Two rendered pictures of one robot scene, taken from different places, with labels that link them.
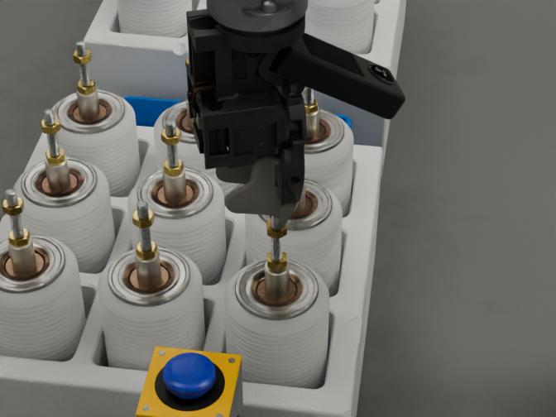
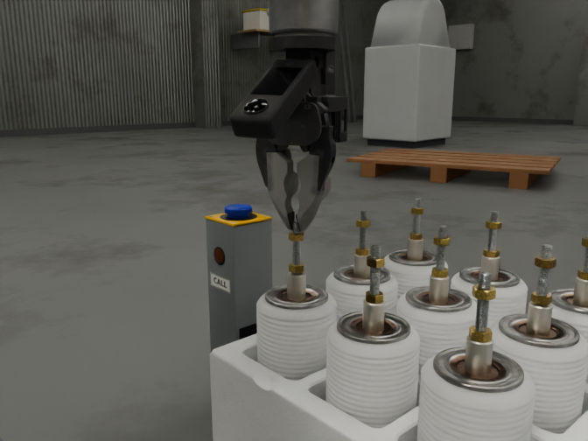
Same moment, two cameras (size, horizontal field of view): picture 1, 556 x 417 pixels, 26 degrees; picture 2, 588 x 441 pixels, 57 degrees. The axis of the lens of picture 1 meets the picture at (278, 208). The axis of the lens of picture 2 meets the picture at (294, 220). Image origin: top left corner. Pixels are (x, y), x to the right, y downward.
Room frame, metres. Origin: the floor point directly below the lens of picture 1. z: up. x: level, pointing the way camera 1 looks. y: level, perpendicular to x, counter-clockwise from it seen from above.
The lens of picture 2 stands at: (1.16, -0.47, 0.49)
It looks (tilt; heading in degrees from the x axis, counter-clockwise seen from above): 13 degrees down; 130
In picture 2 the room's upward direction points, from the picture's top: straight up
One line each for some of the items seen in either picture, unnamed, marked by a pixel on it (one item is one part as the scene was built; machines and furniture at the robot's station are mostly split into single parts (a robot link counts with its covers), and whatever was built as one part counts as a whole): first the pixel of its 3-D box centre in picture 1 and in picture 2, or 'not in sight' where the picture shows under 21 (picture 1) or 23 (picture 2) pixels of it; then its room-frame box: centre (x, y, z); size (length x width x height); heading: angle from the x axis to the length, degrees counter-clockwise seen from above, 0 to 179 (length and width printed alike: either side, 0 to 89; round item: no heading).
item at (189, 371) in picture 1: (189, 379); (238, 213); (0.60, 0.07, 0.32); 0.04 x 0.04 x 0.02
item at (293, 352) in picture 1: (276, 357); (296, 367); (0.77, 0.00, 0.16); 0.10 x 0.10 x 0.18
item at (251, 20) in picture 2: not in sight; (263, 21); (-4.84, 5.97, 1.58); 0.53 x 0.45 x 0.29; 85
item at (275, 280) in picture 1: (276, 279); (296, 286); (0.77, 0.00, 0.26); 0.02 x 0.02 x 0.03
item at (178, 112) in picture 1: (198, 121); (537, 331); (1.02, 0.08, 0.25); 0.08 x 0.08 x 0.01
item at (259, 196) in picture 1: (260, 198); (289, 186); (0.75, 0.01, 0.38); 0.06 x 0.03 x 0.09; 104
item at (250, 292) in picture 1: (276, 289); (296, 297); (0.77, 0.00, 0.25); 0.08 x 0.08 x 0.01
